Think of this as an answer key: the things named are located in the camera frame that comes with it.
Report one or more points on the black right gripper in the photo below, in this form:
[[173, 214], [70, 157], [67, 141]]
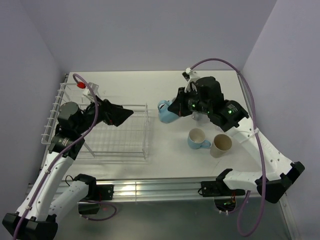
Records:
[[177, 107]]

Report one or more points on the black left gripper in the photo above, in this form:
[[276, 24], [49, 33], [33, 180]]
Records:
[[112, 114]]

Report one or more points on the tall light blue mug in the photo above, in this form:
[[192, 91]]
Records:
[[164, 115]]

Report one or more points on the light blue cream-lined mug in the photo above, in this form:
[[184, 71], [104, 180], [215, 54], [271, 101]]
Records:
[[197, 139]]

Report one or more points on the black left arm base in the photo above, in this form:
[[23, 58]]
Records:
[[105, 191]]

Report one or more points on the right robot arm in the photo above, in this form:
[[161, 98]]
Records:
[[203, 95]]

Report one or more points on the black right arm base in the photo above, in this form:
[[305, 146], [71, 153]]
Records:
[[217, 188]]

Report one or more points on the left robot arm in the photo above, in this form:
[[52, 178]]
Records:
[[38, 216]]

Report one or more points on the grey footed mug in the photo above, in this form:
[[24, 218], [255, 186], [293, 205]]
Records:
[[200, 118]]

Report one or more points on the clear glass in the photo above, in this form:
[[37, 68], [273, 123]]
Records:
[[219, 129]]

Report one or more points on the beige cup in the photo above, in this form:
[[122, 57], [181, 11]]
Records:
[[221, 144]]

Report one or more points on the white wire dish rack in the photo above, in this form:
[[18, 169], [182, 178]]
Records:
[[104, 141]]

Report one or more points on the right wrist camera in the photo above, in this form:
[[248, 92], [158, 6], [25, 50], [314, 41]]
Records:
[[190, 76]]

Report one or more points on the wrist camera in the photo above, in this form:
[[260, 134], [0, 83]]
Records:
[[190, 76], [85, 90]]

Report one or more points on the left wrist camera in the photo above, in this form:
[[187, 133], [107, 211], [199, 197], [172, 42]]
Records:
[[85, 90]]

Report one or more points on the aluminium mounting rail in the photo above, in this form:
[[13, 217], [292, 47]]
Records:
[[147, 190]]

